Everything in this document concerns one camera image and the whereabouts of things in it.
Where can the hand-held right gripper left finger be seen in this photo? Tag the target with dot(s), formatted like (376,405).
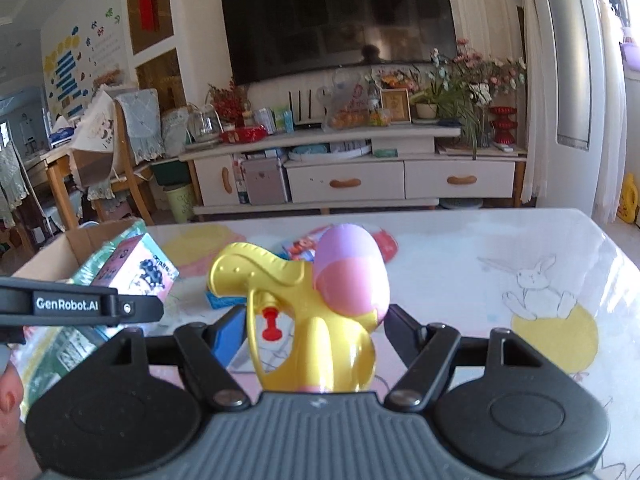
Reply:
(230,335)

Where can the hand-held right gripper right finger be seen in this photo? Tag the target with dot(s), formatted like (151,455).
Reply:
(400,327)

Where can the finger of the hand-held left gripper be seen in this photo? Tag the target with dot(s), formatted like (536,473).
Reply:
(145,310)

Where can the pink toy box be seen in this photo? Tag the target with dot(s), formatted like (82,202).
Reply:
(135,267)

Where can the yellow toy water gun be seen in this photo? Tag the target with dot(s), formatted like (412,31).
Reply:
(310,350)

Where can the person's left hand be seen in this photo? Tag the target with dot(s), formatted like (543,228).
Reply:
(7,395)

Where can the cardboard box with packets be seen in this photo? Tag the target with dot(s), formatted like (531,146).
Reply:
(85,270)

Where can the colourful toy packet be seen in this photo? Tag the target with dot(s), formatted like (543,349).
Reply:
(300,249)

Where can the light green trash bin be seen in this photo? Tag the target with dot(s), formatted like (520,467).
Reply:
(180,202)

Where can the wooden chair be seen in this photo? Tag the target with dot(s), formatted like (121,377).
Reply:
(135,180)

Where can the dark chair with lace cover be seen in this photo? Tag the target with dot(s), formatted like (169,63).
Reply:
(12,185)

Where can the round grey floor scale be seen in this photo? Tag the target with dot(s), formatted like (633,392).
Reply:
(460,203)

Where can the dark green storage box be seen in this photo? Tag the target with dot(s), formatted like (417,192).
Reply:
(170,172)

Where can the wooden dining table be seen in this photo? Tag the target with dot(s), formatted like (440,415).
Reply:
(55,165)

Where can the pink storage box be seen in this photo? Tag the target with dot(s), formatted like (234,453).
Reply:
(265,182)

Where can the white television cabinet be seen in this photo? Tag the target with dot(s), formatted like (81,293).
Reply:
(345,180)

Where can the blue white packet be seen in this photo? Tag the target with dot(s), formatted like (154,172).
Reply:
(62,136)

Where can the white printed bag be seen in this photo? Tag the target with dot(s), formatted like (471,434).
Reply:
(174,130)

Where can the pale green lace cover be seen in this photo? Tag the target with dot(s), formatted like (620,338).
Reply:
(140,120)

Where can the round white tray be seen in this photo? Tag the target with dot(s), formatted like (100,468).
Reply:
(325,152)

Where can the glass kettle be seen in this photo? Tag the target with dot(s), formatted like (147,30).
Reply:
(204,124)

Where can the red snack packet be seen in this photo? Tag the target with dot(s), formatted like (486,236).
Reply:
(243,135)

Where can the teal carton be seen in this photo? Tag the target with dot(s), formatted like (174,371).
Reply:
(288,121)

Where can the red berry bouquet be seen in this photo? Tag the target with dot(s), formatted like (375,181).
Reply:
(227,102)

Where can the red vase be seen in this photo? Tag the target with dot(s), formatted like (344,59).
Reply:
(501,125)

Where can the potted green plant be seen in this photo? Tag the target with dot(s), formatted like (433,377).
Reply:
(430,102)

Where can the clear plastic bag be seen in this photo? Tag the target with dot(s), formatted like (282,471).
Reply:
(350,105)

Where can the yellow detergent bottle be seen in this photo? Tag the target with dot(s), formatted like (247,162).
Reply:
(630,202)

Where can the pink artificial flowers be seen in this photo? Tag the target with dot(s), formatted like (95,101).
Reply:
(480,65)

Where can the black flat television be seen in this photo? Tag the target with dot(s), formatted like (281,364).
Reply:
(340,15)

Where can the white standing air conditioner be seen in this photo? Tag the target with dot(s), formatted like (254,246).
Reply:
(575,60)

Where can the wooden picture frame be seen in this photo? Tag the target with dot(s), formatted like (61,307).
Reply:
(396,106)

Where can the wall sticker board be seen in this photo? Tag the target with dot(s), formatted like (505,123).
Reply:
(75,70)

